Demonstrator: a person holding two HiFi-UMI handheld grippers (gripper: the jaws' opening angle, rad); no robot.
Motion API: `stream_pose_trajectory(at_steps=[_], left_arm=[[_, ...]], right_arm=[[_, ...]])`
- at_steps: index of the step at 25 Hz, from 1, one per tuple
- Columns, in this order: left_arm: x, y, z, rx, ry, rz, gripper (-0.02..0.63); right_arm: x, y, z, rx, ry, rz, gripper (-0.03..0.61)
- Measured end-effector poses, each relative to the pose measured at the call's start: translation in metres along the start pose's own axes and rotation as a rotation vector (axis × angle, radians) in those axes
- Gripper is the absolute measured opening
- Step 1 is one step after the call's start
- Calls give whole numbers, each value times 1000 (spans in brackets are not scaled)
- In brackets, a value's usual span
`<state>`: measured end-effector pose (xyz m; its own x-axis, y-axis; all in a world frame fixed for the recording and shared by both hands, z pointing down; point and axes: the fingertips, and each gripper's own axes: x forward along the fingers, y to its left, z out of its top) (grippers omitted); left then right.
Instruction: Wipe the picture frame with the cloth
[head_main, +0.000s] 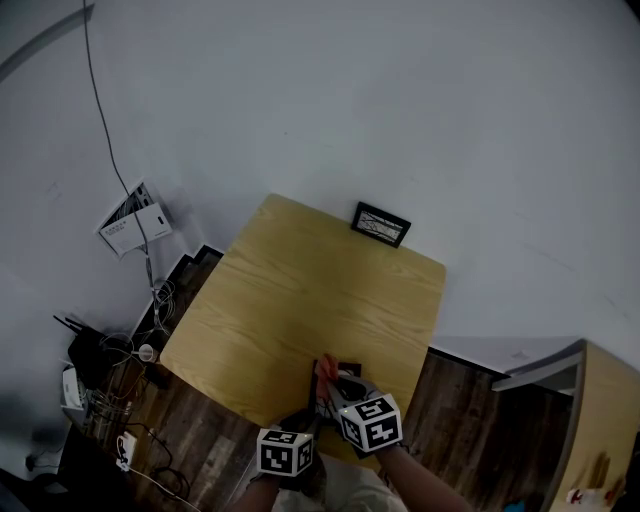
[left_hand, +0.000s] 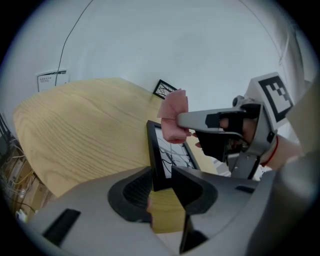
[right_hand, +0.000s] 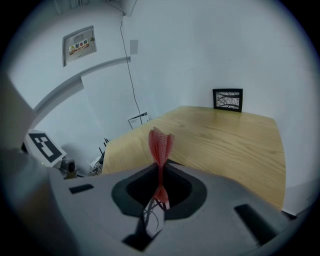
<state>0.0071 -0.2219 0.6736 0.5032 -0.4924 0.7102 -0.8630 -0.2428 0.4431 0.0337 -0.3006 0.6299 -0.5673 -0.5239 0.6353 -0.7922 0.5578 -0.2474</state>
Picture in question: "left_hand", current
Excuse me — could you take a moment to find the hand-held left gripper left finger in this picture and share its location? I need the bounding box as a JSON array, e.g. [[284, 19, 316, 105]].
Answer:
[[107, 167, 154, 223]]

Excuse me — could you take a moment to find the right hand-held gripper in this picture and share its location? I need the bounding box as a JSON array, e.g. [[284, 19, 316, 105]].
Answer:
[[175, 72, 295, 180]]

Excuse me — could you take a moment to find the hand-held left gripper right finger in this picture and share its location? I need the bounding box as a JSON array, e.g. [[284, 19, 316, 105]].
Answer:
[[171, 165, 219, 255]]

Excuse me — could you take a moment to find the black picture frame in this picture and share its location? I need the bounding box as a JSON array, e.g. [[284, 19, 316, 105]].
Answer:
[[145, 119, 201, 193], [152, 79, 179, 101]]

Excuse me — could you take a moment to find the pink waffle cloth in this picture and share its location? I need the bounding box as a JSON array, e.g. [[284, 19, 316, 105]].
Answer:
[[157, 89, 194, 145]]

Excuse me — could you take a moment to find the person's right forearm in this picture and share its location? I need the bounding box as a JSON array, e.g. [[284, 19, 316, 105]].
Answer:
[[259, 135, 305, 172]]

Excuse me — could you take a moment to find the person's right hand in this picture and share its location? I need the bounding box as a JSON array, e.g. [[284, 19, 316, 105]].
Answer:
[[219, 117, 259, 150]]

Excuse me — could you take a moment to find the light wooden table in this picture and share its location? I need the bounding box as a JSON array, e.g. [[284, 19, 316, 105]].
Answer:
[[12, 77, 219, 235]]

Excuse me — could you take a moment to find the white power strip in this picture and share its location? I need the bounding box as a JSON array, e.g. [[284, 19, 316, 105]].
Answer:
[[15, 208, 29, 223]]

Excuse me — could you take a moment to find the black router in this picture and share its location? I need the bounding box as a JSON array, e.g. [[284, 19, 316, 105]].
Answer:
[[0, 112, 13, 156]]

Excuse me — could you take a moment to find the red string bracelet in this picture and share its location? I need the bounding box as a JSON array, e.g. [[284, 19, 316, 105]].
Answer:
[[259, 136, 280, 168]]

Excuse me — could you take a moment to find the tangle of cables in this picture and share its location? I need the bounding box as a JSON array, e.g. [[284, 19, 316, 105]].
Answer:
[[0, 138, 41, 218]]

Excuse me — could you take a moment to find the white wall panel box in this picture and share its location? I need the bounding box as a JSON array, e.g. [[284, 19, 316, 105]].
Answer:
[[35, 70, 70, 93]]

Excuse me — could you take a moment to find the thin grey wall cable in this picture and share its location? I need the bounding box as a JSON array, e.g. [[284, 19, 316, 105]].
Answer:
[[54, 0, 94, 86]]

